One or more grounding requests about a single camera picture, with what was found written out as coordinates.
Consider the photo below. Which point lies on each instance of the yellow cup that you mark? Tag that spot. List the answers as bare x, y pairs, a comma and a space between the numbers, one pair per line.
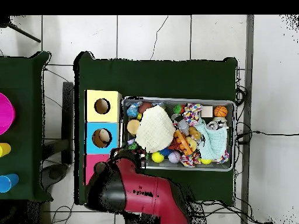
4, 149

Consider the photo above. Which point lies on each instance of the orange plastic toy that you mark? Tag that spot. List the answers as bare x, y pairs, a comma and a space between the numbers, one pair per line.
183, 142

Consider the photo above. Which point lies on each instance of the orange mini basketball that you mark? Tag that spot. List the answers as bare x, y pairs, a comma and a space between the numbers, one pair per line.
220, 111

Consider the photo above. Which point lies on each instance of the dark green table cloth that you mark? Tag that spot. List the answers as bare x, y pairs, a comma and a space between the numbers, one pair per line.
23, 93
158, 77

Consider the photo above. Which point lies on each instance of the silver drink can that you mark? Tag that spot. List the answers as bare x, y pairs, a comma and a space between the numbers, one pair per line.
212, 126
174, 116

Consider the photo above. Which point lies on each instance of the colourful spotted cloth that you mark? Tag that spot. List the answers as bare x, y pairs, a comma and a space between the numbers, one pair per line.
192, 112

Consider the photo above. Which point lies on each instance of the blue and white plastic packet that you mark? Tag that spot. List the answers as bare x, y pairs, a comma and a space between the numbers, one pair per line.
133, 110

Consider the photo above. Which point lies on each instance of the cream waffle cloth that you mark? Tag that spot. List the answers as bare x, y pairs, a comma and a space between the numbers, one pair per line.
155, 129

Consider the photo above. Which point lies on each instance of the blue cup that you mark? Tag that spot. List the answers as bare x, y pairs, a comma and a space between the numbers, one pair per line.
8, 183

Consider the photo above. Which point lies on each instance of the dark grey round base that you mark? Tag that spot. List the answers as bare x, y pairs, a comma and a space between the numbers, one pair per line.
55, 173

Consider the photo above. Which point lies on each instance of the brown toy football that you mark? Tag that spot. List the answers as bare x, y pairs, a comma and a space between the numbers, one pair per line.
144, 107

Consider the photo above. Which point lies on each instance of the mint green cloth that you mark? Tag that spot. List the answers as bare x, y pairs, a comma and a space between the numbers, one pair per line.
215, 142

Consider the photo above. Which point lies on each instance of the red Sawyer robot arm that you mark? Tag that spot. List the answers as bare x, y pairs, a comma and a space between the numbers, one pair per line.
144, 186

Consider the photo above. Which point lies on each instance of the pink bowl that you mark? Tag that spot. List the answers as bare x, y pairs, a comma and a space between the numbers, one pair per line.
5, 114

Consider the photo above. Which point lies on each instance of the clear mesh bin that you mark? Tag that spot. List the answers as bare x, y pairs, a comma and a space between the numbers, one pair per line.
163, 166

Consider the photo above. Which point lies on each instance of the wooden box with three holes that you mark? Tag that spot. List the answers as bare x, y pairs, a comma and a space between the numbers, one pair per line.
112, 116

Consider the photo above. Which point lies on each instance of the plain wooden block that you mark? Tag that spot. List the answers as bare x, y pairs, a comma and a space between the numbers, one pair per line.
207, 111

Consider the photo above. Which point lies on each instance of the black tripod leg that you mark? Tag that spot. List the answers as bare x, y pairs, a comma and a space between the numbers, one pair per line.
23, 32

